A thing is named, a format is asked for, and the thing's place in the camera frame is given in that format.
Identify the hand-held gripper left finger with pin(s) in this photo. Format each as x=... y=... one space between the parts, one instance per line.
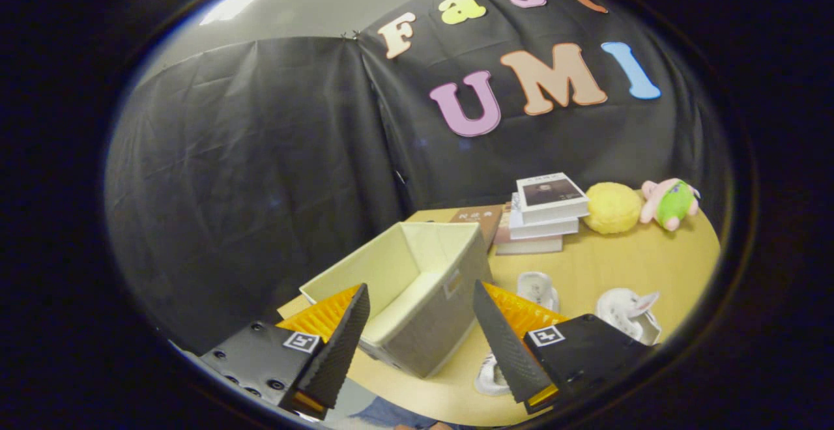
x=339 y=352

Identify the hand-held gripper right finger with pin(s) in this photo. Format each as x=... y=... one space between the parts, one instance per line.
x=505 y=352

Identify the white canvas shoe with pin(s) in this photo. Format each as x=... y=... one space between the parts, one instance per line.
x=541 y=290
x=622 y=309

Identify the grey fabric storage box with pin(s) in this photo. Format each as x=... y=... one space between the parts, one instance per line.
x=423 y=339

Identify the person's blue jeans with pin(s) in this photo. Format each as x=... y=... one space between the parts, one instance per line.
x=391 y=414

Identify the brown-covered thick book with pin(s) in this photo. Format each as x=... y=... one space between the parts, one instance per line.
x=528 y=245

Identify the thin brown book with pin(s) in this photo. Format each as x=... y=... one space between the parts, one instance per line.
x=479 y=216

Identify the white book with portrait cover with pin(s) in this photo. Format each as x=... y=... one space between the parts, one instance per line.
x=550 y=192

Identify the yellow plush toy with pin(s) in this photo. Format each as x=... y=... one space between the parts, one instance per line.
x=612 y=208

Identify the pink and green plush toy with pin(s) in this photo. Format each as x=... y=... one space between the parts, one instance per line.
x=674 y=202

